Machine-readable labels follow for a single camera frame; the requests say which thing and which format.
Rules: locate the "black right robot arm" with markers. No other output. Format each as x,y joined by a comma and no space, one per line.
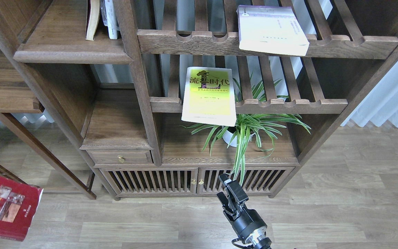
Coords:
265,244

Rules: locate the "white purple cover book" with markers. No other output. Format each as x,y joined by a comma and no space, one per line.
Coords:
269,29

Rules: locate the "white curtain right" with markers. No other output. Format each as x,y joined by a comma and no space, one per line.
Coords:
380,105

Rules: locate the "red cover book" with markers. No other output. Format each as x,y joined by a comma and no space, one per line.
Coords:
18,205

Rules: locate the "brass drawer knob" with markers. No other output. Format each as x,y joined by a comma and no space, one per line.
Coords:
121,159

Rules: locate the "yellow green cover book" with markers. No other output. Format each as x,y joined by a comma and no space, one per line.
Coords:
209,96

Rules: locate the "upright white book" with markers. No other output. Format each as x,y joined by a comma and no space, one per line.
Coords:
110,19

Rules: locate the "white plant pot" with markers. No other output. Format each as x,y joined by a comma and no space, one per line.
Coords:
229,134

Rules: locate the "green spider plant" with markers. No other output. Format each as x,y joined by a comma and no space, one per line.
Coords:
247,125

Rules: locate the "dark wooden bookshelf unit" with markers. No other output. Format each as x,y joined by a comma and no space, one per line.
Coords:
123,97

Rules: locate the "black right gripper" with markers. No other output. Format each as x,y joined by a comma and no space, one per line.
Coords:
247,224

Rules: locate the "upright cream paged book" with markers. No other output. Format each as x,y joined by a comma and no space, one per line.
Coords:
92,20

